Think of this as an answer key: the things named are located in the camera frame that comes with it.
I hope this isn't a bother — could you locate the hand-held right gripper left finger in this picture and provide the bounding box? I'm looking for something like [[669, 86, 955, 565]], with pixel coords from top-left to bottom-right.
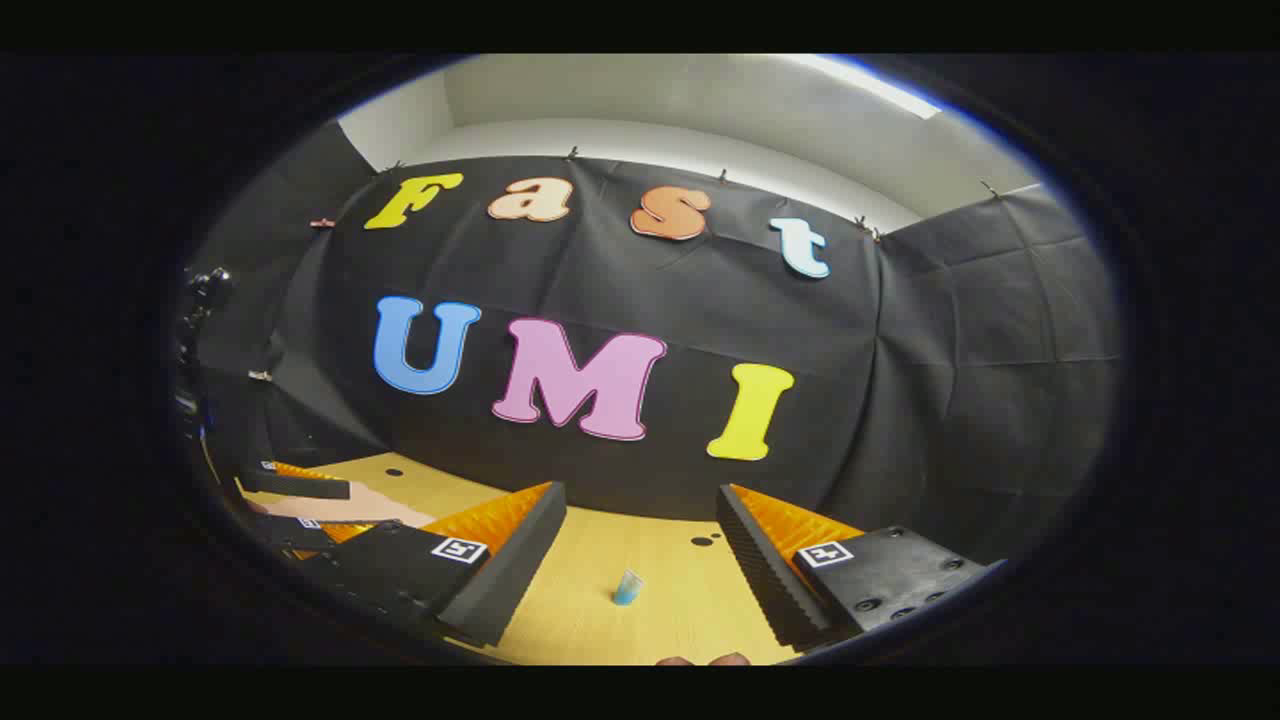
[[298, 480, 569, 649]]

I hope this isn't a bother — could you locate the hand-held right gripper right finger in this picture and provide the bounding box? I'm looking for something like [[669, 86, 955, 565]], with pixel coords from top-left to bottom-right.
[[714, 482, 1007, 653]]

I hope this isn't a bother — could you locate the pink suitcase with black lining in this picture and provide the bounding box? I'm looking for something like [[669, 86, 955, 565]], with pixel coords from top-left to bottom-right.
[[245, 482, 437, 529]]

